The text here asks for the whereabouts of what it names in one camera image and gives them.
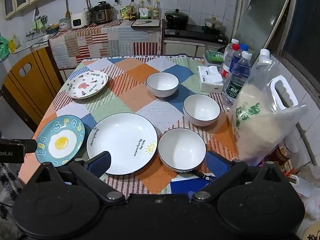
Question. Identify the pot with glass lid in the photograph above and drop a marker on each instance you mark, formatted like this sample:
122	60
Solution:
213	23

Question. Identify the blue basin with utensils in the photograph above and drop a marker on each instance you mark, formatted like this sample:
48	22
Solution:
51	29

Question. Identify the green seasoning bag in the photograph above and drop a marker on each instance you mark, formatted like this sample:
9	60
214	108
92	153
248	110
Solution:
124	11

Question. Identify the water bottle with white label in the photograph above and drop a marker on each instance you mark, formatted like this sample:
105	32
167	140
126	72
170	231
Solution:
228	51

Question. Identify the white bowl with dark rim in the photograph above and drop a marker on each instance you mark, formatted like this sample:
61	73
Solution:
181	150
201	109
162	83

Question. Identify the checkered tablecloth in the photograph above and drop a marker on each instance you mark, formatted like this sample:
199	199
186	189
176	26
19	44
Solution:
125	97

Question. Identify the black wok with lid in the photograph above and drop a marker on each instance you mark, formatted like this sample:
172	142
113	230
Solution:
176	17

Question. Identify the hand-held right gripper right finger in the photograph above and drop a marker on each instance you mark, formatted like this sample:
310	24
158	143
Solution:
217	163

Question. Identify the black pen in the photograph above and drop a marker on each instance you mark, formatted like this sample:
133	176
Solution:
203	175

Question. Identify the white base cabinet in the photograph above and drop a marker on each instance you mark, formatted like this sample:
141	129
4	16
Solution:
180	48

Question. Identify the silver pressure cooker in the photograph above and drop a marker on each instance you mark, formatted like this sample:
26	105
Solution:
102	13

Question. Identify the water bottle with red label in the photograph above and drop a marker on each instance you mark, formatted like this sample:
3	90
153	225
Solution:
225	73

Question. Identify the white plate with bunny print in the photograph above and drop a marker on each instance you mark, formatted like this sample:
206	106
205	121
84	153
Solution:
86	85

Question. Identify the dark sauce jar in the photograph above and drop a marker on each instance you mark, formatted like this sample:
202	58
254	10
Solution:
132	15

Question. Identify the wooden spatula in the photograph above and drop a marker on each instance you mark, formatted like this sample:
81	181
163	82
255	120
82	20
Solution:
67	7

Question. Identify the white tissue pack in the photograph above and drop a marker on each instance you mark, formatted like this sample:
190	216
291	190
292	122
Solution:
210	78

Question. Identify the striped counter cloth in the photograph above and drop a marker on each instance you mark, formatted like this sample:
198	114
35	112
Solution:
105	42

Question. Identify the white cutting board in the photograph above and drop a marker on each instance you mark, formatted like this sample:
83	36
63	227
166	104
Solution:
146	23

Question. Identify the clear bag of rice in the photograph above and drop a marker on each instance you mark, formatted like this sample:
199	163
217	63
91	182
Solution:
260	120

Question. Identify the green hanging cloth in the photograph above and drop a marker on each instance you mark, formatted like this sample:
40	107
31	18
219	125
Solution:
37	24

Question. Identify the blue plate with egg print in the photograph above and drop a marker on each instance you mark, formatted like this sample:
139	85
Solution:
60	141

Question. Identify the black gas stove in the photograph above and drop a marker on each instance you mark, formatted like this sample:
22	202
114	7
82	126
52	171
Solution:
197	33

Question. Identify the leaning metal sheet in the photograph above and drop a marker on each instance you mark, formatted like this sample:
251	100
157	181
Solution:
260	17

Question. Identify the white rice cooker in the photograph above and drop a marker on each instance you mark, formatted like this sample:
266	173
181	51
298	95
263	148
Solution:
80	19

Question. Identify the large white plate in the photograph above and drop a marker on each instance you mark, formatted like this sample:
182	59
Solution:
122	142

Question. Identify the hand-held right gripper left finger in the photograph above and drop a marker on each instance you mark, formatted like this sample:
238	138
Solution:
100	163

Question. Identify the water bottle with blue label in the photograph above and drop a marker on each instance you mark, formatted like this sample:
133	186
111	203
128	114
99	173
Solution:
235	61

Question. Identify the green plastic basket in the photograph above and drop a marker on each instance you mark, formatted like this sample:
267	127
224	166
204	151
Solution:
213	55

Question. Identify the water bottle with green label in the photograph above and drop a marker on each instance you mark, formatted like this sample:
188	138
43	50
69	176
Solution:
236	85

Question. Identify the stack of pale bowls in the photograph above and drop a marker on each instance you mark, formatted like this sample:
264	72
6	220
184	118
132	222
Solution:
64	24

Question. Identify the grey fuzzy garment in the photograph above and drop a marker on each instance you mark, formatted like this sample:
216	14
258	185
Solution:
6	182

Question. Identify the cooking oil bottle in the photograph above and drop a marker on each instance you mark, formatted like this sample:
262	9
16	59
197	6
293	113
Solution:
148	8
156	10
141	10

